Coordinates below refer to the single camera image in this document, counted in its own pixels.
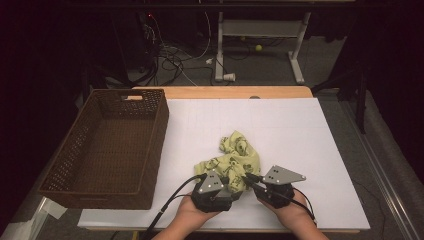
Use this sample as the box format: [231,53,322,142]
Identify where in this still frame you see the right hand-held gripper black cable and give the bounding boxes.
[292,187,318,224]

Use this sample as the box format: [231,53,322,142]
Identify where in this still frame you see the person's right hand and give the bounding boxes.
[258,195,317,231]

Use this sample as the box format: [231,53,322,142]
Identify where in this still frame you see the brown woven basket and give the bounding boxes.
[38,88,170,211]

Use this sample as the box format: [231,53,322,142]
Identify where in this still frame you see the white metal desk frame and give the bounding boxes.
[214,11,313,85]

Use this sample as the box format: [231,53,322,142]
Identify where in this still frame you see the black cable tangle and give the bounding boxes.
[141,18,218,88]

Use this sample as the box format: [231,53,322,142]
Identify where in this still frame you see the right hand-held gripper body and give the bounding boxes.
[256,165,307,209]

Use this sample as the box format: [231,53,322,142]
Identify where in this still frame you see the white cable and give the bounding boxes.
[181,11,213,63]

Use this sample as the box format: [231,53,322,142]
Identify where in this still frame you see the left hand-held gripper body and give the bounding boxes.
[190,169,236,213]

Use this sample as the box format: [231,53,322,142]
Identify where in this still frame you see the black floor stand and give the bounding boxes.
[311,63,369,134]

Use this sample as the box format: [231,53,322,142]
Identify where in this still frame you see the white table mat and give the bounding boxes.
[77,97,371,231]

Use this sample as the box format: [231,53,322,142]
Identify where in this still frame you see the person's left hand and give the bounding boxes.
[173,198,221,231]

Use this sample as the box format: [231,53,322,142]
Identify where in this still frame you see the green printed baby romper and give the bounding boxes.
[194,130,262,194]

